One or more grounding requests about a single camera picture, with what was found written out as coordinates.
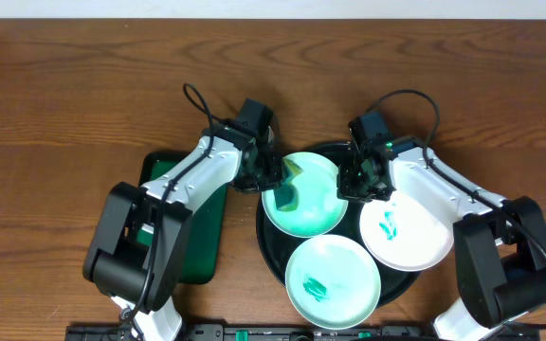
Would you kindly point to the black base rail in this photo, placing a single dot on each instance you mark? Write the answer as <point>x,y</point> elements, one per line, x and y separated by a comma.
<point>215,332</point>

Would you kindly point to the white plate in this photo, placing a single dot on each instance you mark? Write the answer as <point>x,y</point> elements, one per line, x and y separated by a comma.
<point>402,235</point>

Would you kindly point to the green rectangular tray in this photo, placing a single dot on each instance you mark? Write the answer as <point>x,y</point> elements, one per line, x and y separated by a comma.
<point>206,224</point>

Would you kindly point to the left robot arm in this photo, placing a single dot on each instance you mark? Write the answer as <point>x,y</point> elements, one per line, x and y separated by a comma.
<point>139,245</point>

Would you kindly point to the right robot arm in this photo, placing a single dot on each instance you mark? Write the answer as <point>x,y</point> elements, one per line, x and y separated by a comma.
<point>499,244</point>

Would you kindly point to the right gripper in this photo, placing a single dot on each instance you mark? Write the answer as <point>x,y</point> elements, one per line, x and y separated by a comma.
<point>347,190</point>

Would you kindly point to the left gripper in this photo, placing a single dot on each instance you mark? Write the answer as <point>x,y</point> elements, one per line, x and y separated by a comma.
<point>267,175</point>

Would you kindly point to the mint green plate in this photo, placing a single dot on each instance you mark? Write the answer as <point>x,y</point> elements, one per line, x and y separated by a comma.
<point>333,282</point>
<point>315,208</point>

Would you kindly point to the green yellow sponge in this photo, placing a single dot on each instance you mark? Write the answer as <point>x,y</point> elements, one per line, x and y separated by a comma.
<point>286,196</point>

